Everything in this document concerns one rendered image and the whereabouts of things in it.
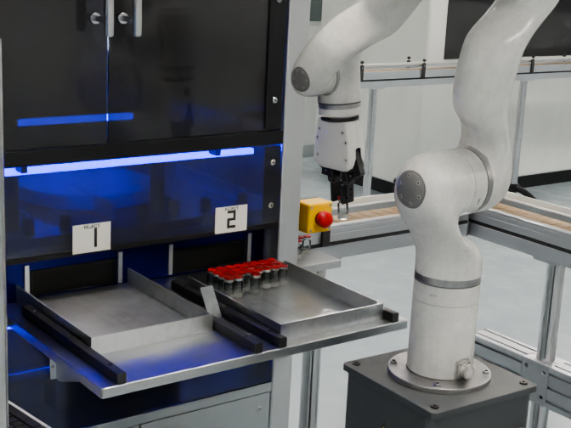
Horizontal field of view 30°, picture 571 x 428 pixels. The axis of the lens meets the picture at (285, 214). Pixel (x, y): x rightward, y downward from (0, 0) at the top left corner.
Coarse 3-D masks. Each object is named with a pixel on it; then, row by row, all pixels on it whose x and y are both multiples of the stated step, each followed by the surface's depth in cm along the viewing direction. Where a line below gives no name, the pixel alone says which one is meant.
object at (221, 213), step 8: (216, 208) 233; (224, 208) 235; (232, 208) 236; (240, 208) 237; (216, 216) 234; (224, 216) 235; (232, 216) 236; (240, 216) 238; (216, 224) 234; (224, 224) 236; (232, 224) 237; (240, 224) 238; (216, 232) 235; (224, 232) 236
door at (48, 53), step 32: (0, 0) 195; (32, 0) 199; (64, 0) 203; (96, 0) 207; (0, 32) 197; (32, 32) 200; (64, 32) 204; (96, 32) 208; (32, 64) 202; (64, 64) 206; (96, 64) 210; (32, 96) 203; (64, 96) 207; (96, 96) 211; (32, 128) 205; (64, 128) 209; (96, 128) 213
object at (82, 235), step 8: (88, 224) 215; (96, 224) 216; (104, 224) 218; (72, 232) 214; (80, 232) 215; (88, 232) 216; (104, 232) 218; (72, 240) 214; (80, 240) 215; (88, 240) 216; (104, 240) 218; (72, 248) 214; (80, 248) 215; (88, 248) 217; (96, 248) 218; (104, 248) 219
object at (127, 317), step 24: (96, 288) 229; (120, 288) 229; (144, 288) 227; (48, 312) 206; (72, 312) 214; (96, 312) 214; (120, 312) 215; (144, 312) 216; (168, 312) 216; (192, 312) 212; (96, 336) 192; (120, 336) 195; (144, 336) 198; (168, 336) 202
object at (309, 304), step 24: (288, 264) 243; (288, 288) 235; (312, 288) 236; (336, 288) 229; (240, 312) 214; (264, 312) 219; (288, 312) 220; (312, 312) 220; (336, 312) 221; (360, 312) 215; (288, 336) 205
